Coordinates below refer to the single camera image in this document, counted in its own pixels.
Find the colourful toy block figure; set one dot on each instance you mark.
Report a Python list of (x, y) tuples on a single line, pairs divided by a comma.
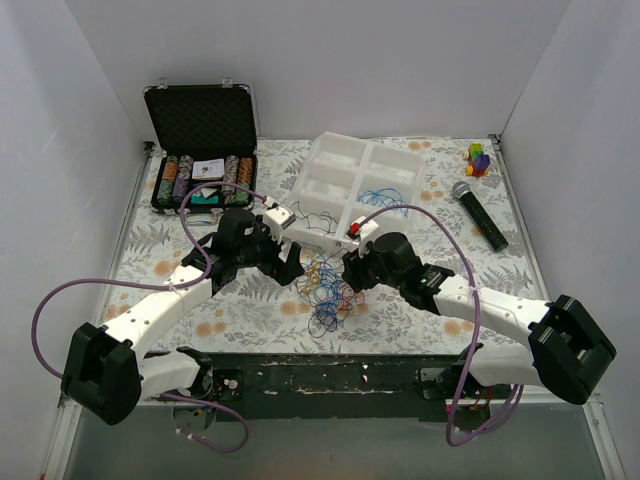
[(478, 161)]

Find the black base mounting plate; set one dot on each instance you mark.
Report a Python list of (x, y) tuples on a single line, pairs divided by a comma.
[(328, 386)]

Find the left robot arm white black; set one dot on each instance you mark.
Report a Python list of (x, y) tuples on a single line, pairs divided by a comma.
[(110, 368)]

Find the black handheld microphone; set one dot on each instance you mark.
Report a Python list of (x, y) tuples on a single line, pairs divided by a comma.
[(462, 192)]

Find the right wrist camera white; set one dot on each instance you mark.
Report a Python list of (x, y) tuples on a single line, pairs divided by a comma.
[(363, 232)]

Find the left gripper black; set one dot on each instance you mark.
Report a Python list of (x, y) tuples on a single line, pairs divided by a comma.
[(279, 260)]

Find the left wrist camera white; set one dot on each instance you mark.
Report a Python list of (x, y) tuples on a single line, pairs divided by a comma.
[(278, 218)]

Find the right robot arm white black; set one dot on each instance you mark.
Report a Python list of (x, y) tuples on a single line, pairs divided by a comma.
[(556, 345)]

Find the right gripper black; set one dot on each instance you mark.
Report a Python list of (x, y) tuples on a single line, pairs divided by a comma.
[(360, 270)]

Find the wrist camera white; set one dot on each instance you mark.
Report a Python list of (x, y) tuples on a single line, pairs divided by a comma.
[(278, 218), (363, 232)]

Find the black poker chip case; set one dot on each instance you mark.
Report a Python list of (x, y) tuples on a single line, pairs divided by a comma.
[(195, 126)]

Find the playing card deck box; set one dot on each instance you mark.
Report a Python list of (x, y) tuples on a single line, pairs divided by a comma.
[(205, 170)]

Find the white plastic compartment tray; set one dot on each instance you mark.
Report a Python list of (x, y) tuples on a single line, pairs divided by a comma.
[(344, 178)]

